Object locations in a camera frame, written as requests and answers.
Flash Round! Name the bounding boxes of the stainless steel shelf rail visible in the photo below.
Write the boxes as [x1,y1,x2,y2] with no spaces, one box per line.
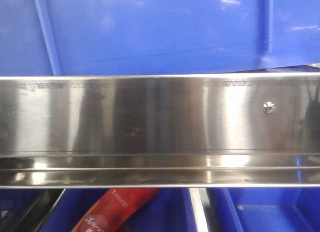
[0,72,320,188]

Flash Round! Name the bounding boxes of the red snack package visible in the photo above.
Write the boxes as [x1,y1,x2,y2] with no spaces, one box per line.
[72,188,159,232]

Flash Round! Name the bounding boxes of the silver screw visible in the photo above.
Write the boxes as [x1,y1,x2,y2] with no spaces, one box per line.
[263,101,275,114]

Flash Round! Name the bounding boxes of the lower right blue bin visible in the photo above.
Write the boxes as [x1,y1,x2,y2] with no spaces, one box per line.
[208,187,320,232]

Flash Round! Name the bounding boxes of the blue plastic bin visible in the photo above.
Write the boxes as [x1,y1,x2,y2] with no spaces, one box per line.
[0,0,320,76]

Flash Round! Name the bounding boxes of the steel vertical divider post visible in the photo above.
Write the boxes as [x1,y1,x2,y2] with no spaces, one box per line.
[188,188,212,232]

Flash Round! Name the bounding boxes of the lower left blue bin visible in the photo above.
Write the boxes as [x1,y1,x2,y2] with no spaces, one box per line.
[40,188,196,232]

